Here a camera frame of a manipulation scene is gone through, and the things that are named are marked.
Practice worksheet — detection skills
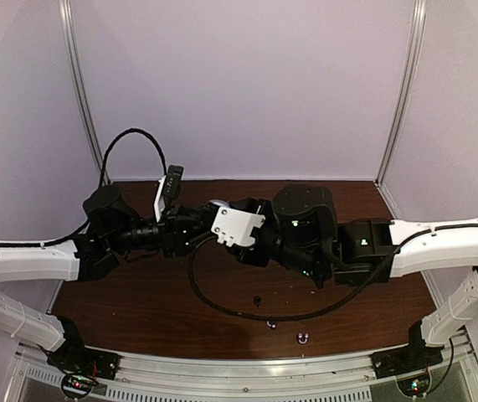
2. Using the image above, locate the aluminium front rail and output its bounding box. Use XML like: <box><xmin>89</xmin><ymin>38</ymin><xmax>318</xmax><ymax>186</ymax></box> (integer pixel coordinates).
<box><xmin>1</xmin><ymin>331</ymin><xmax>478</xmax><ymax>401</ymax></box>

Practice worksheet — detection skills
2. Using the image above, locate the left aluminium post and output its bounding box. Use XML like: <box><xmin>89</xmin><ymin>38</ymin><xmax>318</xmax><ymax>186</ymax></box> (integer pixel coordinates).
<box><xmin>58</xmin><ymin>0</ymin><xmax>104</xmax><ymax>172</ymax></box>

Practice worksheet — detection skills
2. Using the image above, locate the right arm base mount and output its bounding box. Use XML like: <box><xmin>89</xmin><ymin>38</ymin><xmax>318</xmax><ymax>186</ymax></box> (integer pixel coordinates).
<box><xmin>371</xmin><ymin>345</ymin><xmax>443</xmax><ymax>399</ymax></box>

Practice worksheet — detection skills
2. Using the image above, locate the purple earbud charging case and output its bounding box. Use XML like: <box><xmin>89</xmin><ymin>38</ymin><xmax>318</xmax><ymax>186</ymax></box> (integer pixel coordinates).
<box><xmin>207</xmin><ymin>199</ymin><xmax>232</xmax><ymax>214</ymax></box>

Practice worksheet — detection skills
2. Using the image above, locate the aluminium post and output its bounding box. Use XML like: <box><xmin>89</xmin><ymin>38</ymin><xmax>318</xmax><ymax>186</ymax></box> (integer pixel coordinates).
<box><xmin>58</xmin><ymin>0</ymin><xmax>104</xmax><ymax>172</ymax></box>
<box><xmin>375</xmin><ymin>0</ymin><xmax>427</xmax><ymax>188</ymax></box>

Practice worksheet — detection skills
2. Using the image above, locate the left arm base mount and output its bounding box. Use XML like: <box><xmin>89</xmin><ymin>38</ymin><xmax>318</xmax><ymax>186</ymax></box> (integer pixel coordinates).
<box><xmin>43</xmin><ymin>348</ymin><xmax>120</xmax><ymax>400</ymax></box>

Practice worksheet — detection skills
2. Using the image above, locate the right aluminium post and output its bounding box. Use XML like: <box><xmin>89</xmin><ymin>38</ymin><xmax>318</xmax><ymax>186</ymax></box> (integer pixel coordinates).
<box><xmin>375</xmin><ymin>0</ymin><xmax>427</xmax><ymax>188</ymax></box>

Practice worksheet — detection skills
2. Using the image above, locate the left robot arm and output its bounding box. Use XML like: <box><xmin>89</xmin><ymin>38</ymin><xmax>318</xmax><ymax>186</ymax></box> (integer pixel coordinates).
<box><xmin>0</xmin><ymin>185</ymin><xmax>212</xmax><ymax>373</ymax></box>

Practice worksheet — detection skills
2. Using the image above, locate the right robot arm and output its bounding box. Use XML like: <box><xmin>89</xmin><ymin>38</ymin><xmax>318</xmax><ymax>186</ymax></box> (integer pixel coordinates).
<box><xmin>211</xmin><ymin>184</ymin><xmax>478</xmax><ymax>370</ymax></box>

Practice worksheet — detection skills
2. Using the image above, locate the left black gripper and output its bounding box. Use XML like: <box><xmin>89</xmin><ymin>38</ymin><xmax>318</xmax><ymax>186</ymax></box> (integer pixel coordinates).
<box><xmin>106</xmin><ymin>204</ymin><xmax>210</xmax><ymax>259</ymax></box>

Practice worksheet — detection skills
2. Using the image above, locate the left black cable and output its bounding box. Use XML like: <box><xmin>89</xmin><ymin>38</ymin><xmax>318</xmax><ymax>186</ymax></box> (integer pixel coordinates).
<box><xmin>0</xmin><ymin>127</ymin><xmax>168</xmax><ymax>252</ymax></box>

